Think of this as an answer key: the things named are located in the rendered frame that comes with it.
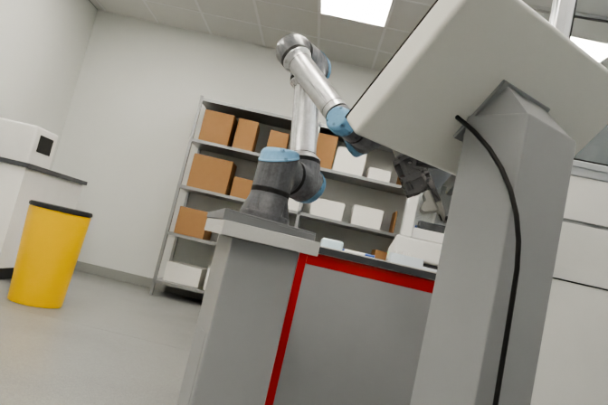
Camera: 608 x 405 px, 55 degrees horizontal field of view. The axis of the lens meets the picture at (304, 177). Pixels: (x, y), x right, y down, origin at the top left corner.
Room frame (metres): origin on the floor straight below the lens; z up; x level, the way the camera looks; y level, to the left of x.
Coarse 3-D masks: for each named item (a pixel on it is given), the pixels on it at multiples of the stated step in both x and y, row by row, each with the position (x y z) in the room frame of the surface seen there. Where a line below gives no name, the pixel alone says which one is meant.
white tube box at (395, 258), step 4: (392, 252) 2.23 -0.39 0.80; (388, 256) 2.31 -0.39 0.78; (392, 256) 2.23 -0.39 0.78; (396, 256) 2.22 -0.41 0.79; (400, 256) 2.22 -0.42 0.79; (404, 256) 2.22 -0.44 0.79; (408, 256) 2.22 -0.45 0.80; (388, 260) 2.28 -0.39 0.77; (392, 260) 2.23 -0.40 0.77; (396, 260) 2.22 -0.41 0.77; (400, 260) 2.22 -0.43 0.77; (404, 260) 2.22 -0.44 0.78; (408, 260) 2.22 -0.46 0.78; (412, 260) 2.22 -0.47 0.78; (416, 260) 2.22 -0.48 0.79; (420, 260) 2.22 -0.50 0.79; (404, 264) 2.22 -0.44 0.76; (408, 264) 2.22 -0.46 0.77; (412, 264) 2.22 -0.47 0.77; (416, 264) 2.22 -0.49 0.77; (420, 264) 2.22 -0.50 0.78
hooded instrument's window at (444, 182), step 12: (432, 168) 2.78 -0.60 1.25; (444, 180) 2.77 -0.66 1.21; (444, 192) 2.77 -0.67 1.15; (420, 204) 2.79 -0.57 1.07; (444, 204) 2.77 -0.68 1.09; (396, 216) 4.54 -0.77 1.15; (420, 216) 2.79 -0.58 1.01; (432, 216) 2.78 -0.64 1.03; (396, 228) 3.60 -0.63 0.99; (420, 228) 2.79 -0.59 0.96; (432, 228) 2.78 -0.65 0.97; (444, 228) 2.77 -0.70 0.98
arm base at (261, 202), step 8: (256, 184) 1.70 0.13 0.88; (256, 192) 1.69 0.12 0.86; (264, 192) 1.68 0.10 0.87; (272, 192) 1.68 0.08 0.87; (280, 192) 1.69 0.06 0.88; (248, 200) 1.70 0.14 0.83; (256, 200) 1.69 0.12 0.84; (264, 200) 1.67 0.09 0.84; (272, 200) 1.68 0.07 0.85; (280, 200) 1.69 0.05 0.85; (288, 200) 1.73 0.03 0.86; (248, 208) 1.68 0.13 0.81; (256, 208) 1.68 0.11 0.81; (264, 208) 1.66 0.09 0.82; (272, 208) 1.67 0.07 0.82; (280, 208) 1.69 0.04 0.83; (288, 208) 1.73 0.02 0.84; (264, 216) 1.66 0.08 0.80; (272, 216) 1.66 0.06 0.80; (280, 216) 1.68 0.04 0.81; (288, 216) 1.72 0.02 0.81; (288, 224) 1.72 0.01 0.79
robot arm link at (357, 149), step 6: (366, 138) 1.68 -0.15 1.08; (348, 144) 1.73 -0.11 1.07; (354, 144) 1.68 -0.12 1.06; (360, 144) 1.68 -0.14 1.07; (366, 144) 1.69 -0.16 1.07; (372, 144) 1.70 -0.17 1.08; (378, 144) 1.70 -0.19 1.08; (348, 150) 1.74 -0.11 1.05; (354, 150) 1.73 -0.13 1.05; (360, 150) 1.72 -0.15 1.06; (366, 150) 1.73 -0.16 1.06; (372, 150) 1.74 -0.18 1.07
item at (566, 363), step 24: (552, 288) 1.39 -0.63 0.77; (576, 288) 1.39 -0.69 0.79; (600, 288) 1.40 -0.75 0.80; (552, 312) 1.39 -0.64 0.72; (576, 312) 1.39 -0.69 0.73; (600, 312) 1.38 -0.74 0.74; (552, 336) 1.39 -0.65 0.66; (576, 336) 1.38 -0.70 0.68; (600, 336) 1.38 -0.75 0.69; (552, 360) 1.39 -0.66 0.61; (576, 360) 1.38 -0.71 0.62; (600, 360) 1.38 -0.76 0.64; (552, 384) 1.39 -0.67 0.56; (576, 384) 1.38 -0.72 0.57; (600, 384) 1.37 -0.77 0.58
